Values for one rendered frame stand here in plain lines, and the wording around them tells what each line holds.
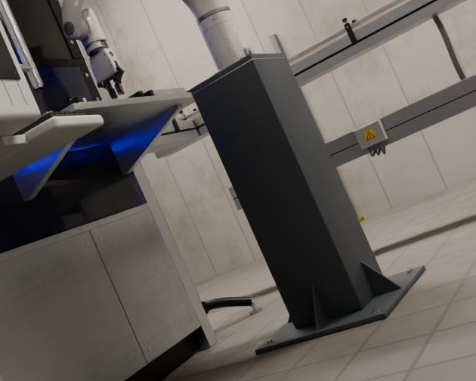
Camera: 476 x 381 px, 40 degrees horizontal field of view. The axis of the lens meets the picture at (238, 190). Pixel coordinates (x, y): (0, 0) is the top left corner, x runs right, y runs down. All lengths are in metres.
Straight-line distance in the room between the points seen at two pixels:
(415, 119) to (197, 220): 2.85
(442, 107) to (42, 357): 1.82
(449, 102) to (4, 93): 1.90
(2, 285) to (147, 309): 0.58
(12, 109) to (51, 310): 0.79
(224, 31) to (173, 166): 3.30
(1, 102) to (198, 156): 3.88
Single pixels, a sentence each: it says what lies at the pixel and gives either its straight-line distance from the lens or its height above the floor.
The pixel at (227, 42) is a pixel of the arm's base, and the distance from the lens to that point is 2.13.
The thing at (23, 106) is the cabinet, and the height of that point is 0.83.
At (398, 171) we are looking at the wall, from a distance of 4.56.
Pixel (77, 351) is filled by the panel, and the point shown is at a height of 0.25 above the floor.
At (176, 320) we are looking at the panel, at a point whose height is 0.16.
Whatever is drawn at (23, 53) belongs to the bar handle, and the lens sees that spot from 1.58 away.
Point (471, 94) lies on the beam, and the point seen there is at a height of 0.48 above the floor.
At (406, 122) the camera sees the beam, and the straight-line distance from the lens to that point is 2.86.
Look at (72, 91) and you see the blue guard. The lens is 2.48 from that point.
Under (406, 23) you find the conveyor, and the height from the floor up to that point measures 0.86.
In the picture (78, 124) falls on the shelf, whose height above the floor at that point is 0.78.
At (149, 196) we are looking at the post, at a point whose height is 0.62.
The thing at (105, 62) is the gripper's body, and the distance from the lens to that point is 2.42.
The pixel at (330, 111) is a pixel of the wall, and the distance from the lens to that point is 4.66.
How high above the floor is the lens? 0.45
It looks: 1 degrees up
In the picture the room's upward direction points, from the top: 24 degrees counter-clockwise
